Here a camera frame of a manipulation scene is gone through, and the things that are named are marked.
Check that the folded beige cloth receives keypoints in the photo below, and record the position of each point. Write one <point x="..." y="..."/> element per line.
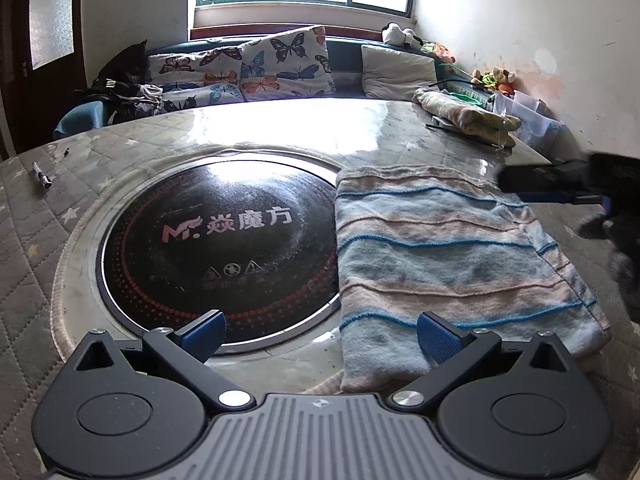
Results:
<point x="465" y="112"/>

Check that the blue striped knit sweater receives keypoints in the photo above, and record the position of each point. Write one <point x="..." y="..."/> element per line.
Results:
<point x="440" y="270"/>

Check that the brown wooden door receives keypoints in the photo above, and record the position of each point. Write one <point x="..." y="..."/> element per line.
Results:
<point x="15" y="85"/>

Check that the brown plush toy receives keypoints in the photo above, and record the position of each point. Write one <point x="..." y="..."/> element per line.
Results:
<point x="495" y="80"/>

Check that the black bag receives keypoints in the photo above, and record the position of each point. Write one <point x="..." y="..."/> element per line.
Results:
<point x="125" y="65"/>

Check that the large butterfly print pillow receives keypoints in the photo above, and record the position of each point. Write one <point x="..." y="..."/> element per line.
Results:
<point x="285" y="60"/>

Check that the round black induction cooktop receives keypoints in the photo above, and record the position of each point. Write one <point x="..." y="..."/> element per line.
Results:
<point x="200" y="200"/>

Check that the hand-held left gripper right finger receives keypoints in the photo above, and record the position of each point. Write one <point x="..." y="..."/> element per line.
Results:
<point x="437" y="336"/>

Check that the blue sofa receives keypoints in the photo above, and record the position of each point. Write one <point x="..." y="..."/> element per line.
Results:
<point x="345" y="60"/>

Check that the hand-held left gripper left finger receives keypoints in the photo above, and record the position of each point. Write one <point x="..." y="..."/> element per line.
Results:
<point x="204" y="332"/>

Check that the green plastic basin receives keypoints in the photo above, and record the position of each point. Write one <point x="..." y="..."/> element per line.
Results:
<point x="467" y="98"/>

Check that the orange green toy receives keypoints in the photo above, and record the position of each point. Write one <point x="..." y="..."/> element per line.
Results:
<point x="440" y="54"/>

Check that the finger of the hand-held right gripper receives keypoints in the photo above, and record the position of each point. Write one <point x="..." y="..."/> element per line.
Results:
<point x="540" y="176"/>
<point x="570" y="199"/>

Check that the clear plastic storage box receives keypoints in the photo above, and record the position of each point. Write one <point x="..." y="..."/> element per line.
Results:
<point x="530" y="120"/>

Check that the white cushion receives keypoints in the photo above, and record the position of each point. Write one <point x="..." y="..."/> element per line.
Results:
<point x="397" y="72"/>

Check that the marker pen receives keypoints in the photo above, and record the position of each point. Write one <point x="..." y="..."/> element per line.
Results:
<point x="42" y="175"/>

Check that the white plush toy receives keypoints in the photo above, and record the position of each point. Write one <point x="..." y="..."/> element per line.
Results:
<point x="400" y="36"/>

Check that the black white patterned cloth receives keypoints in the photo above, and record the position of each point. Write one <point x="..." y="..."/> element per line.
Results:
<point x="135" y="102"/>

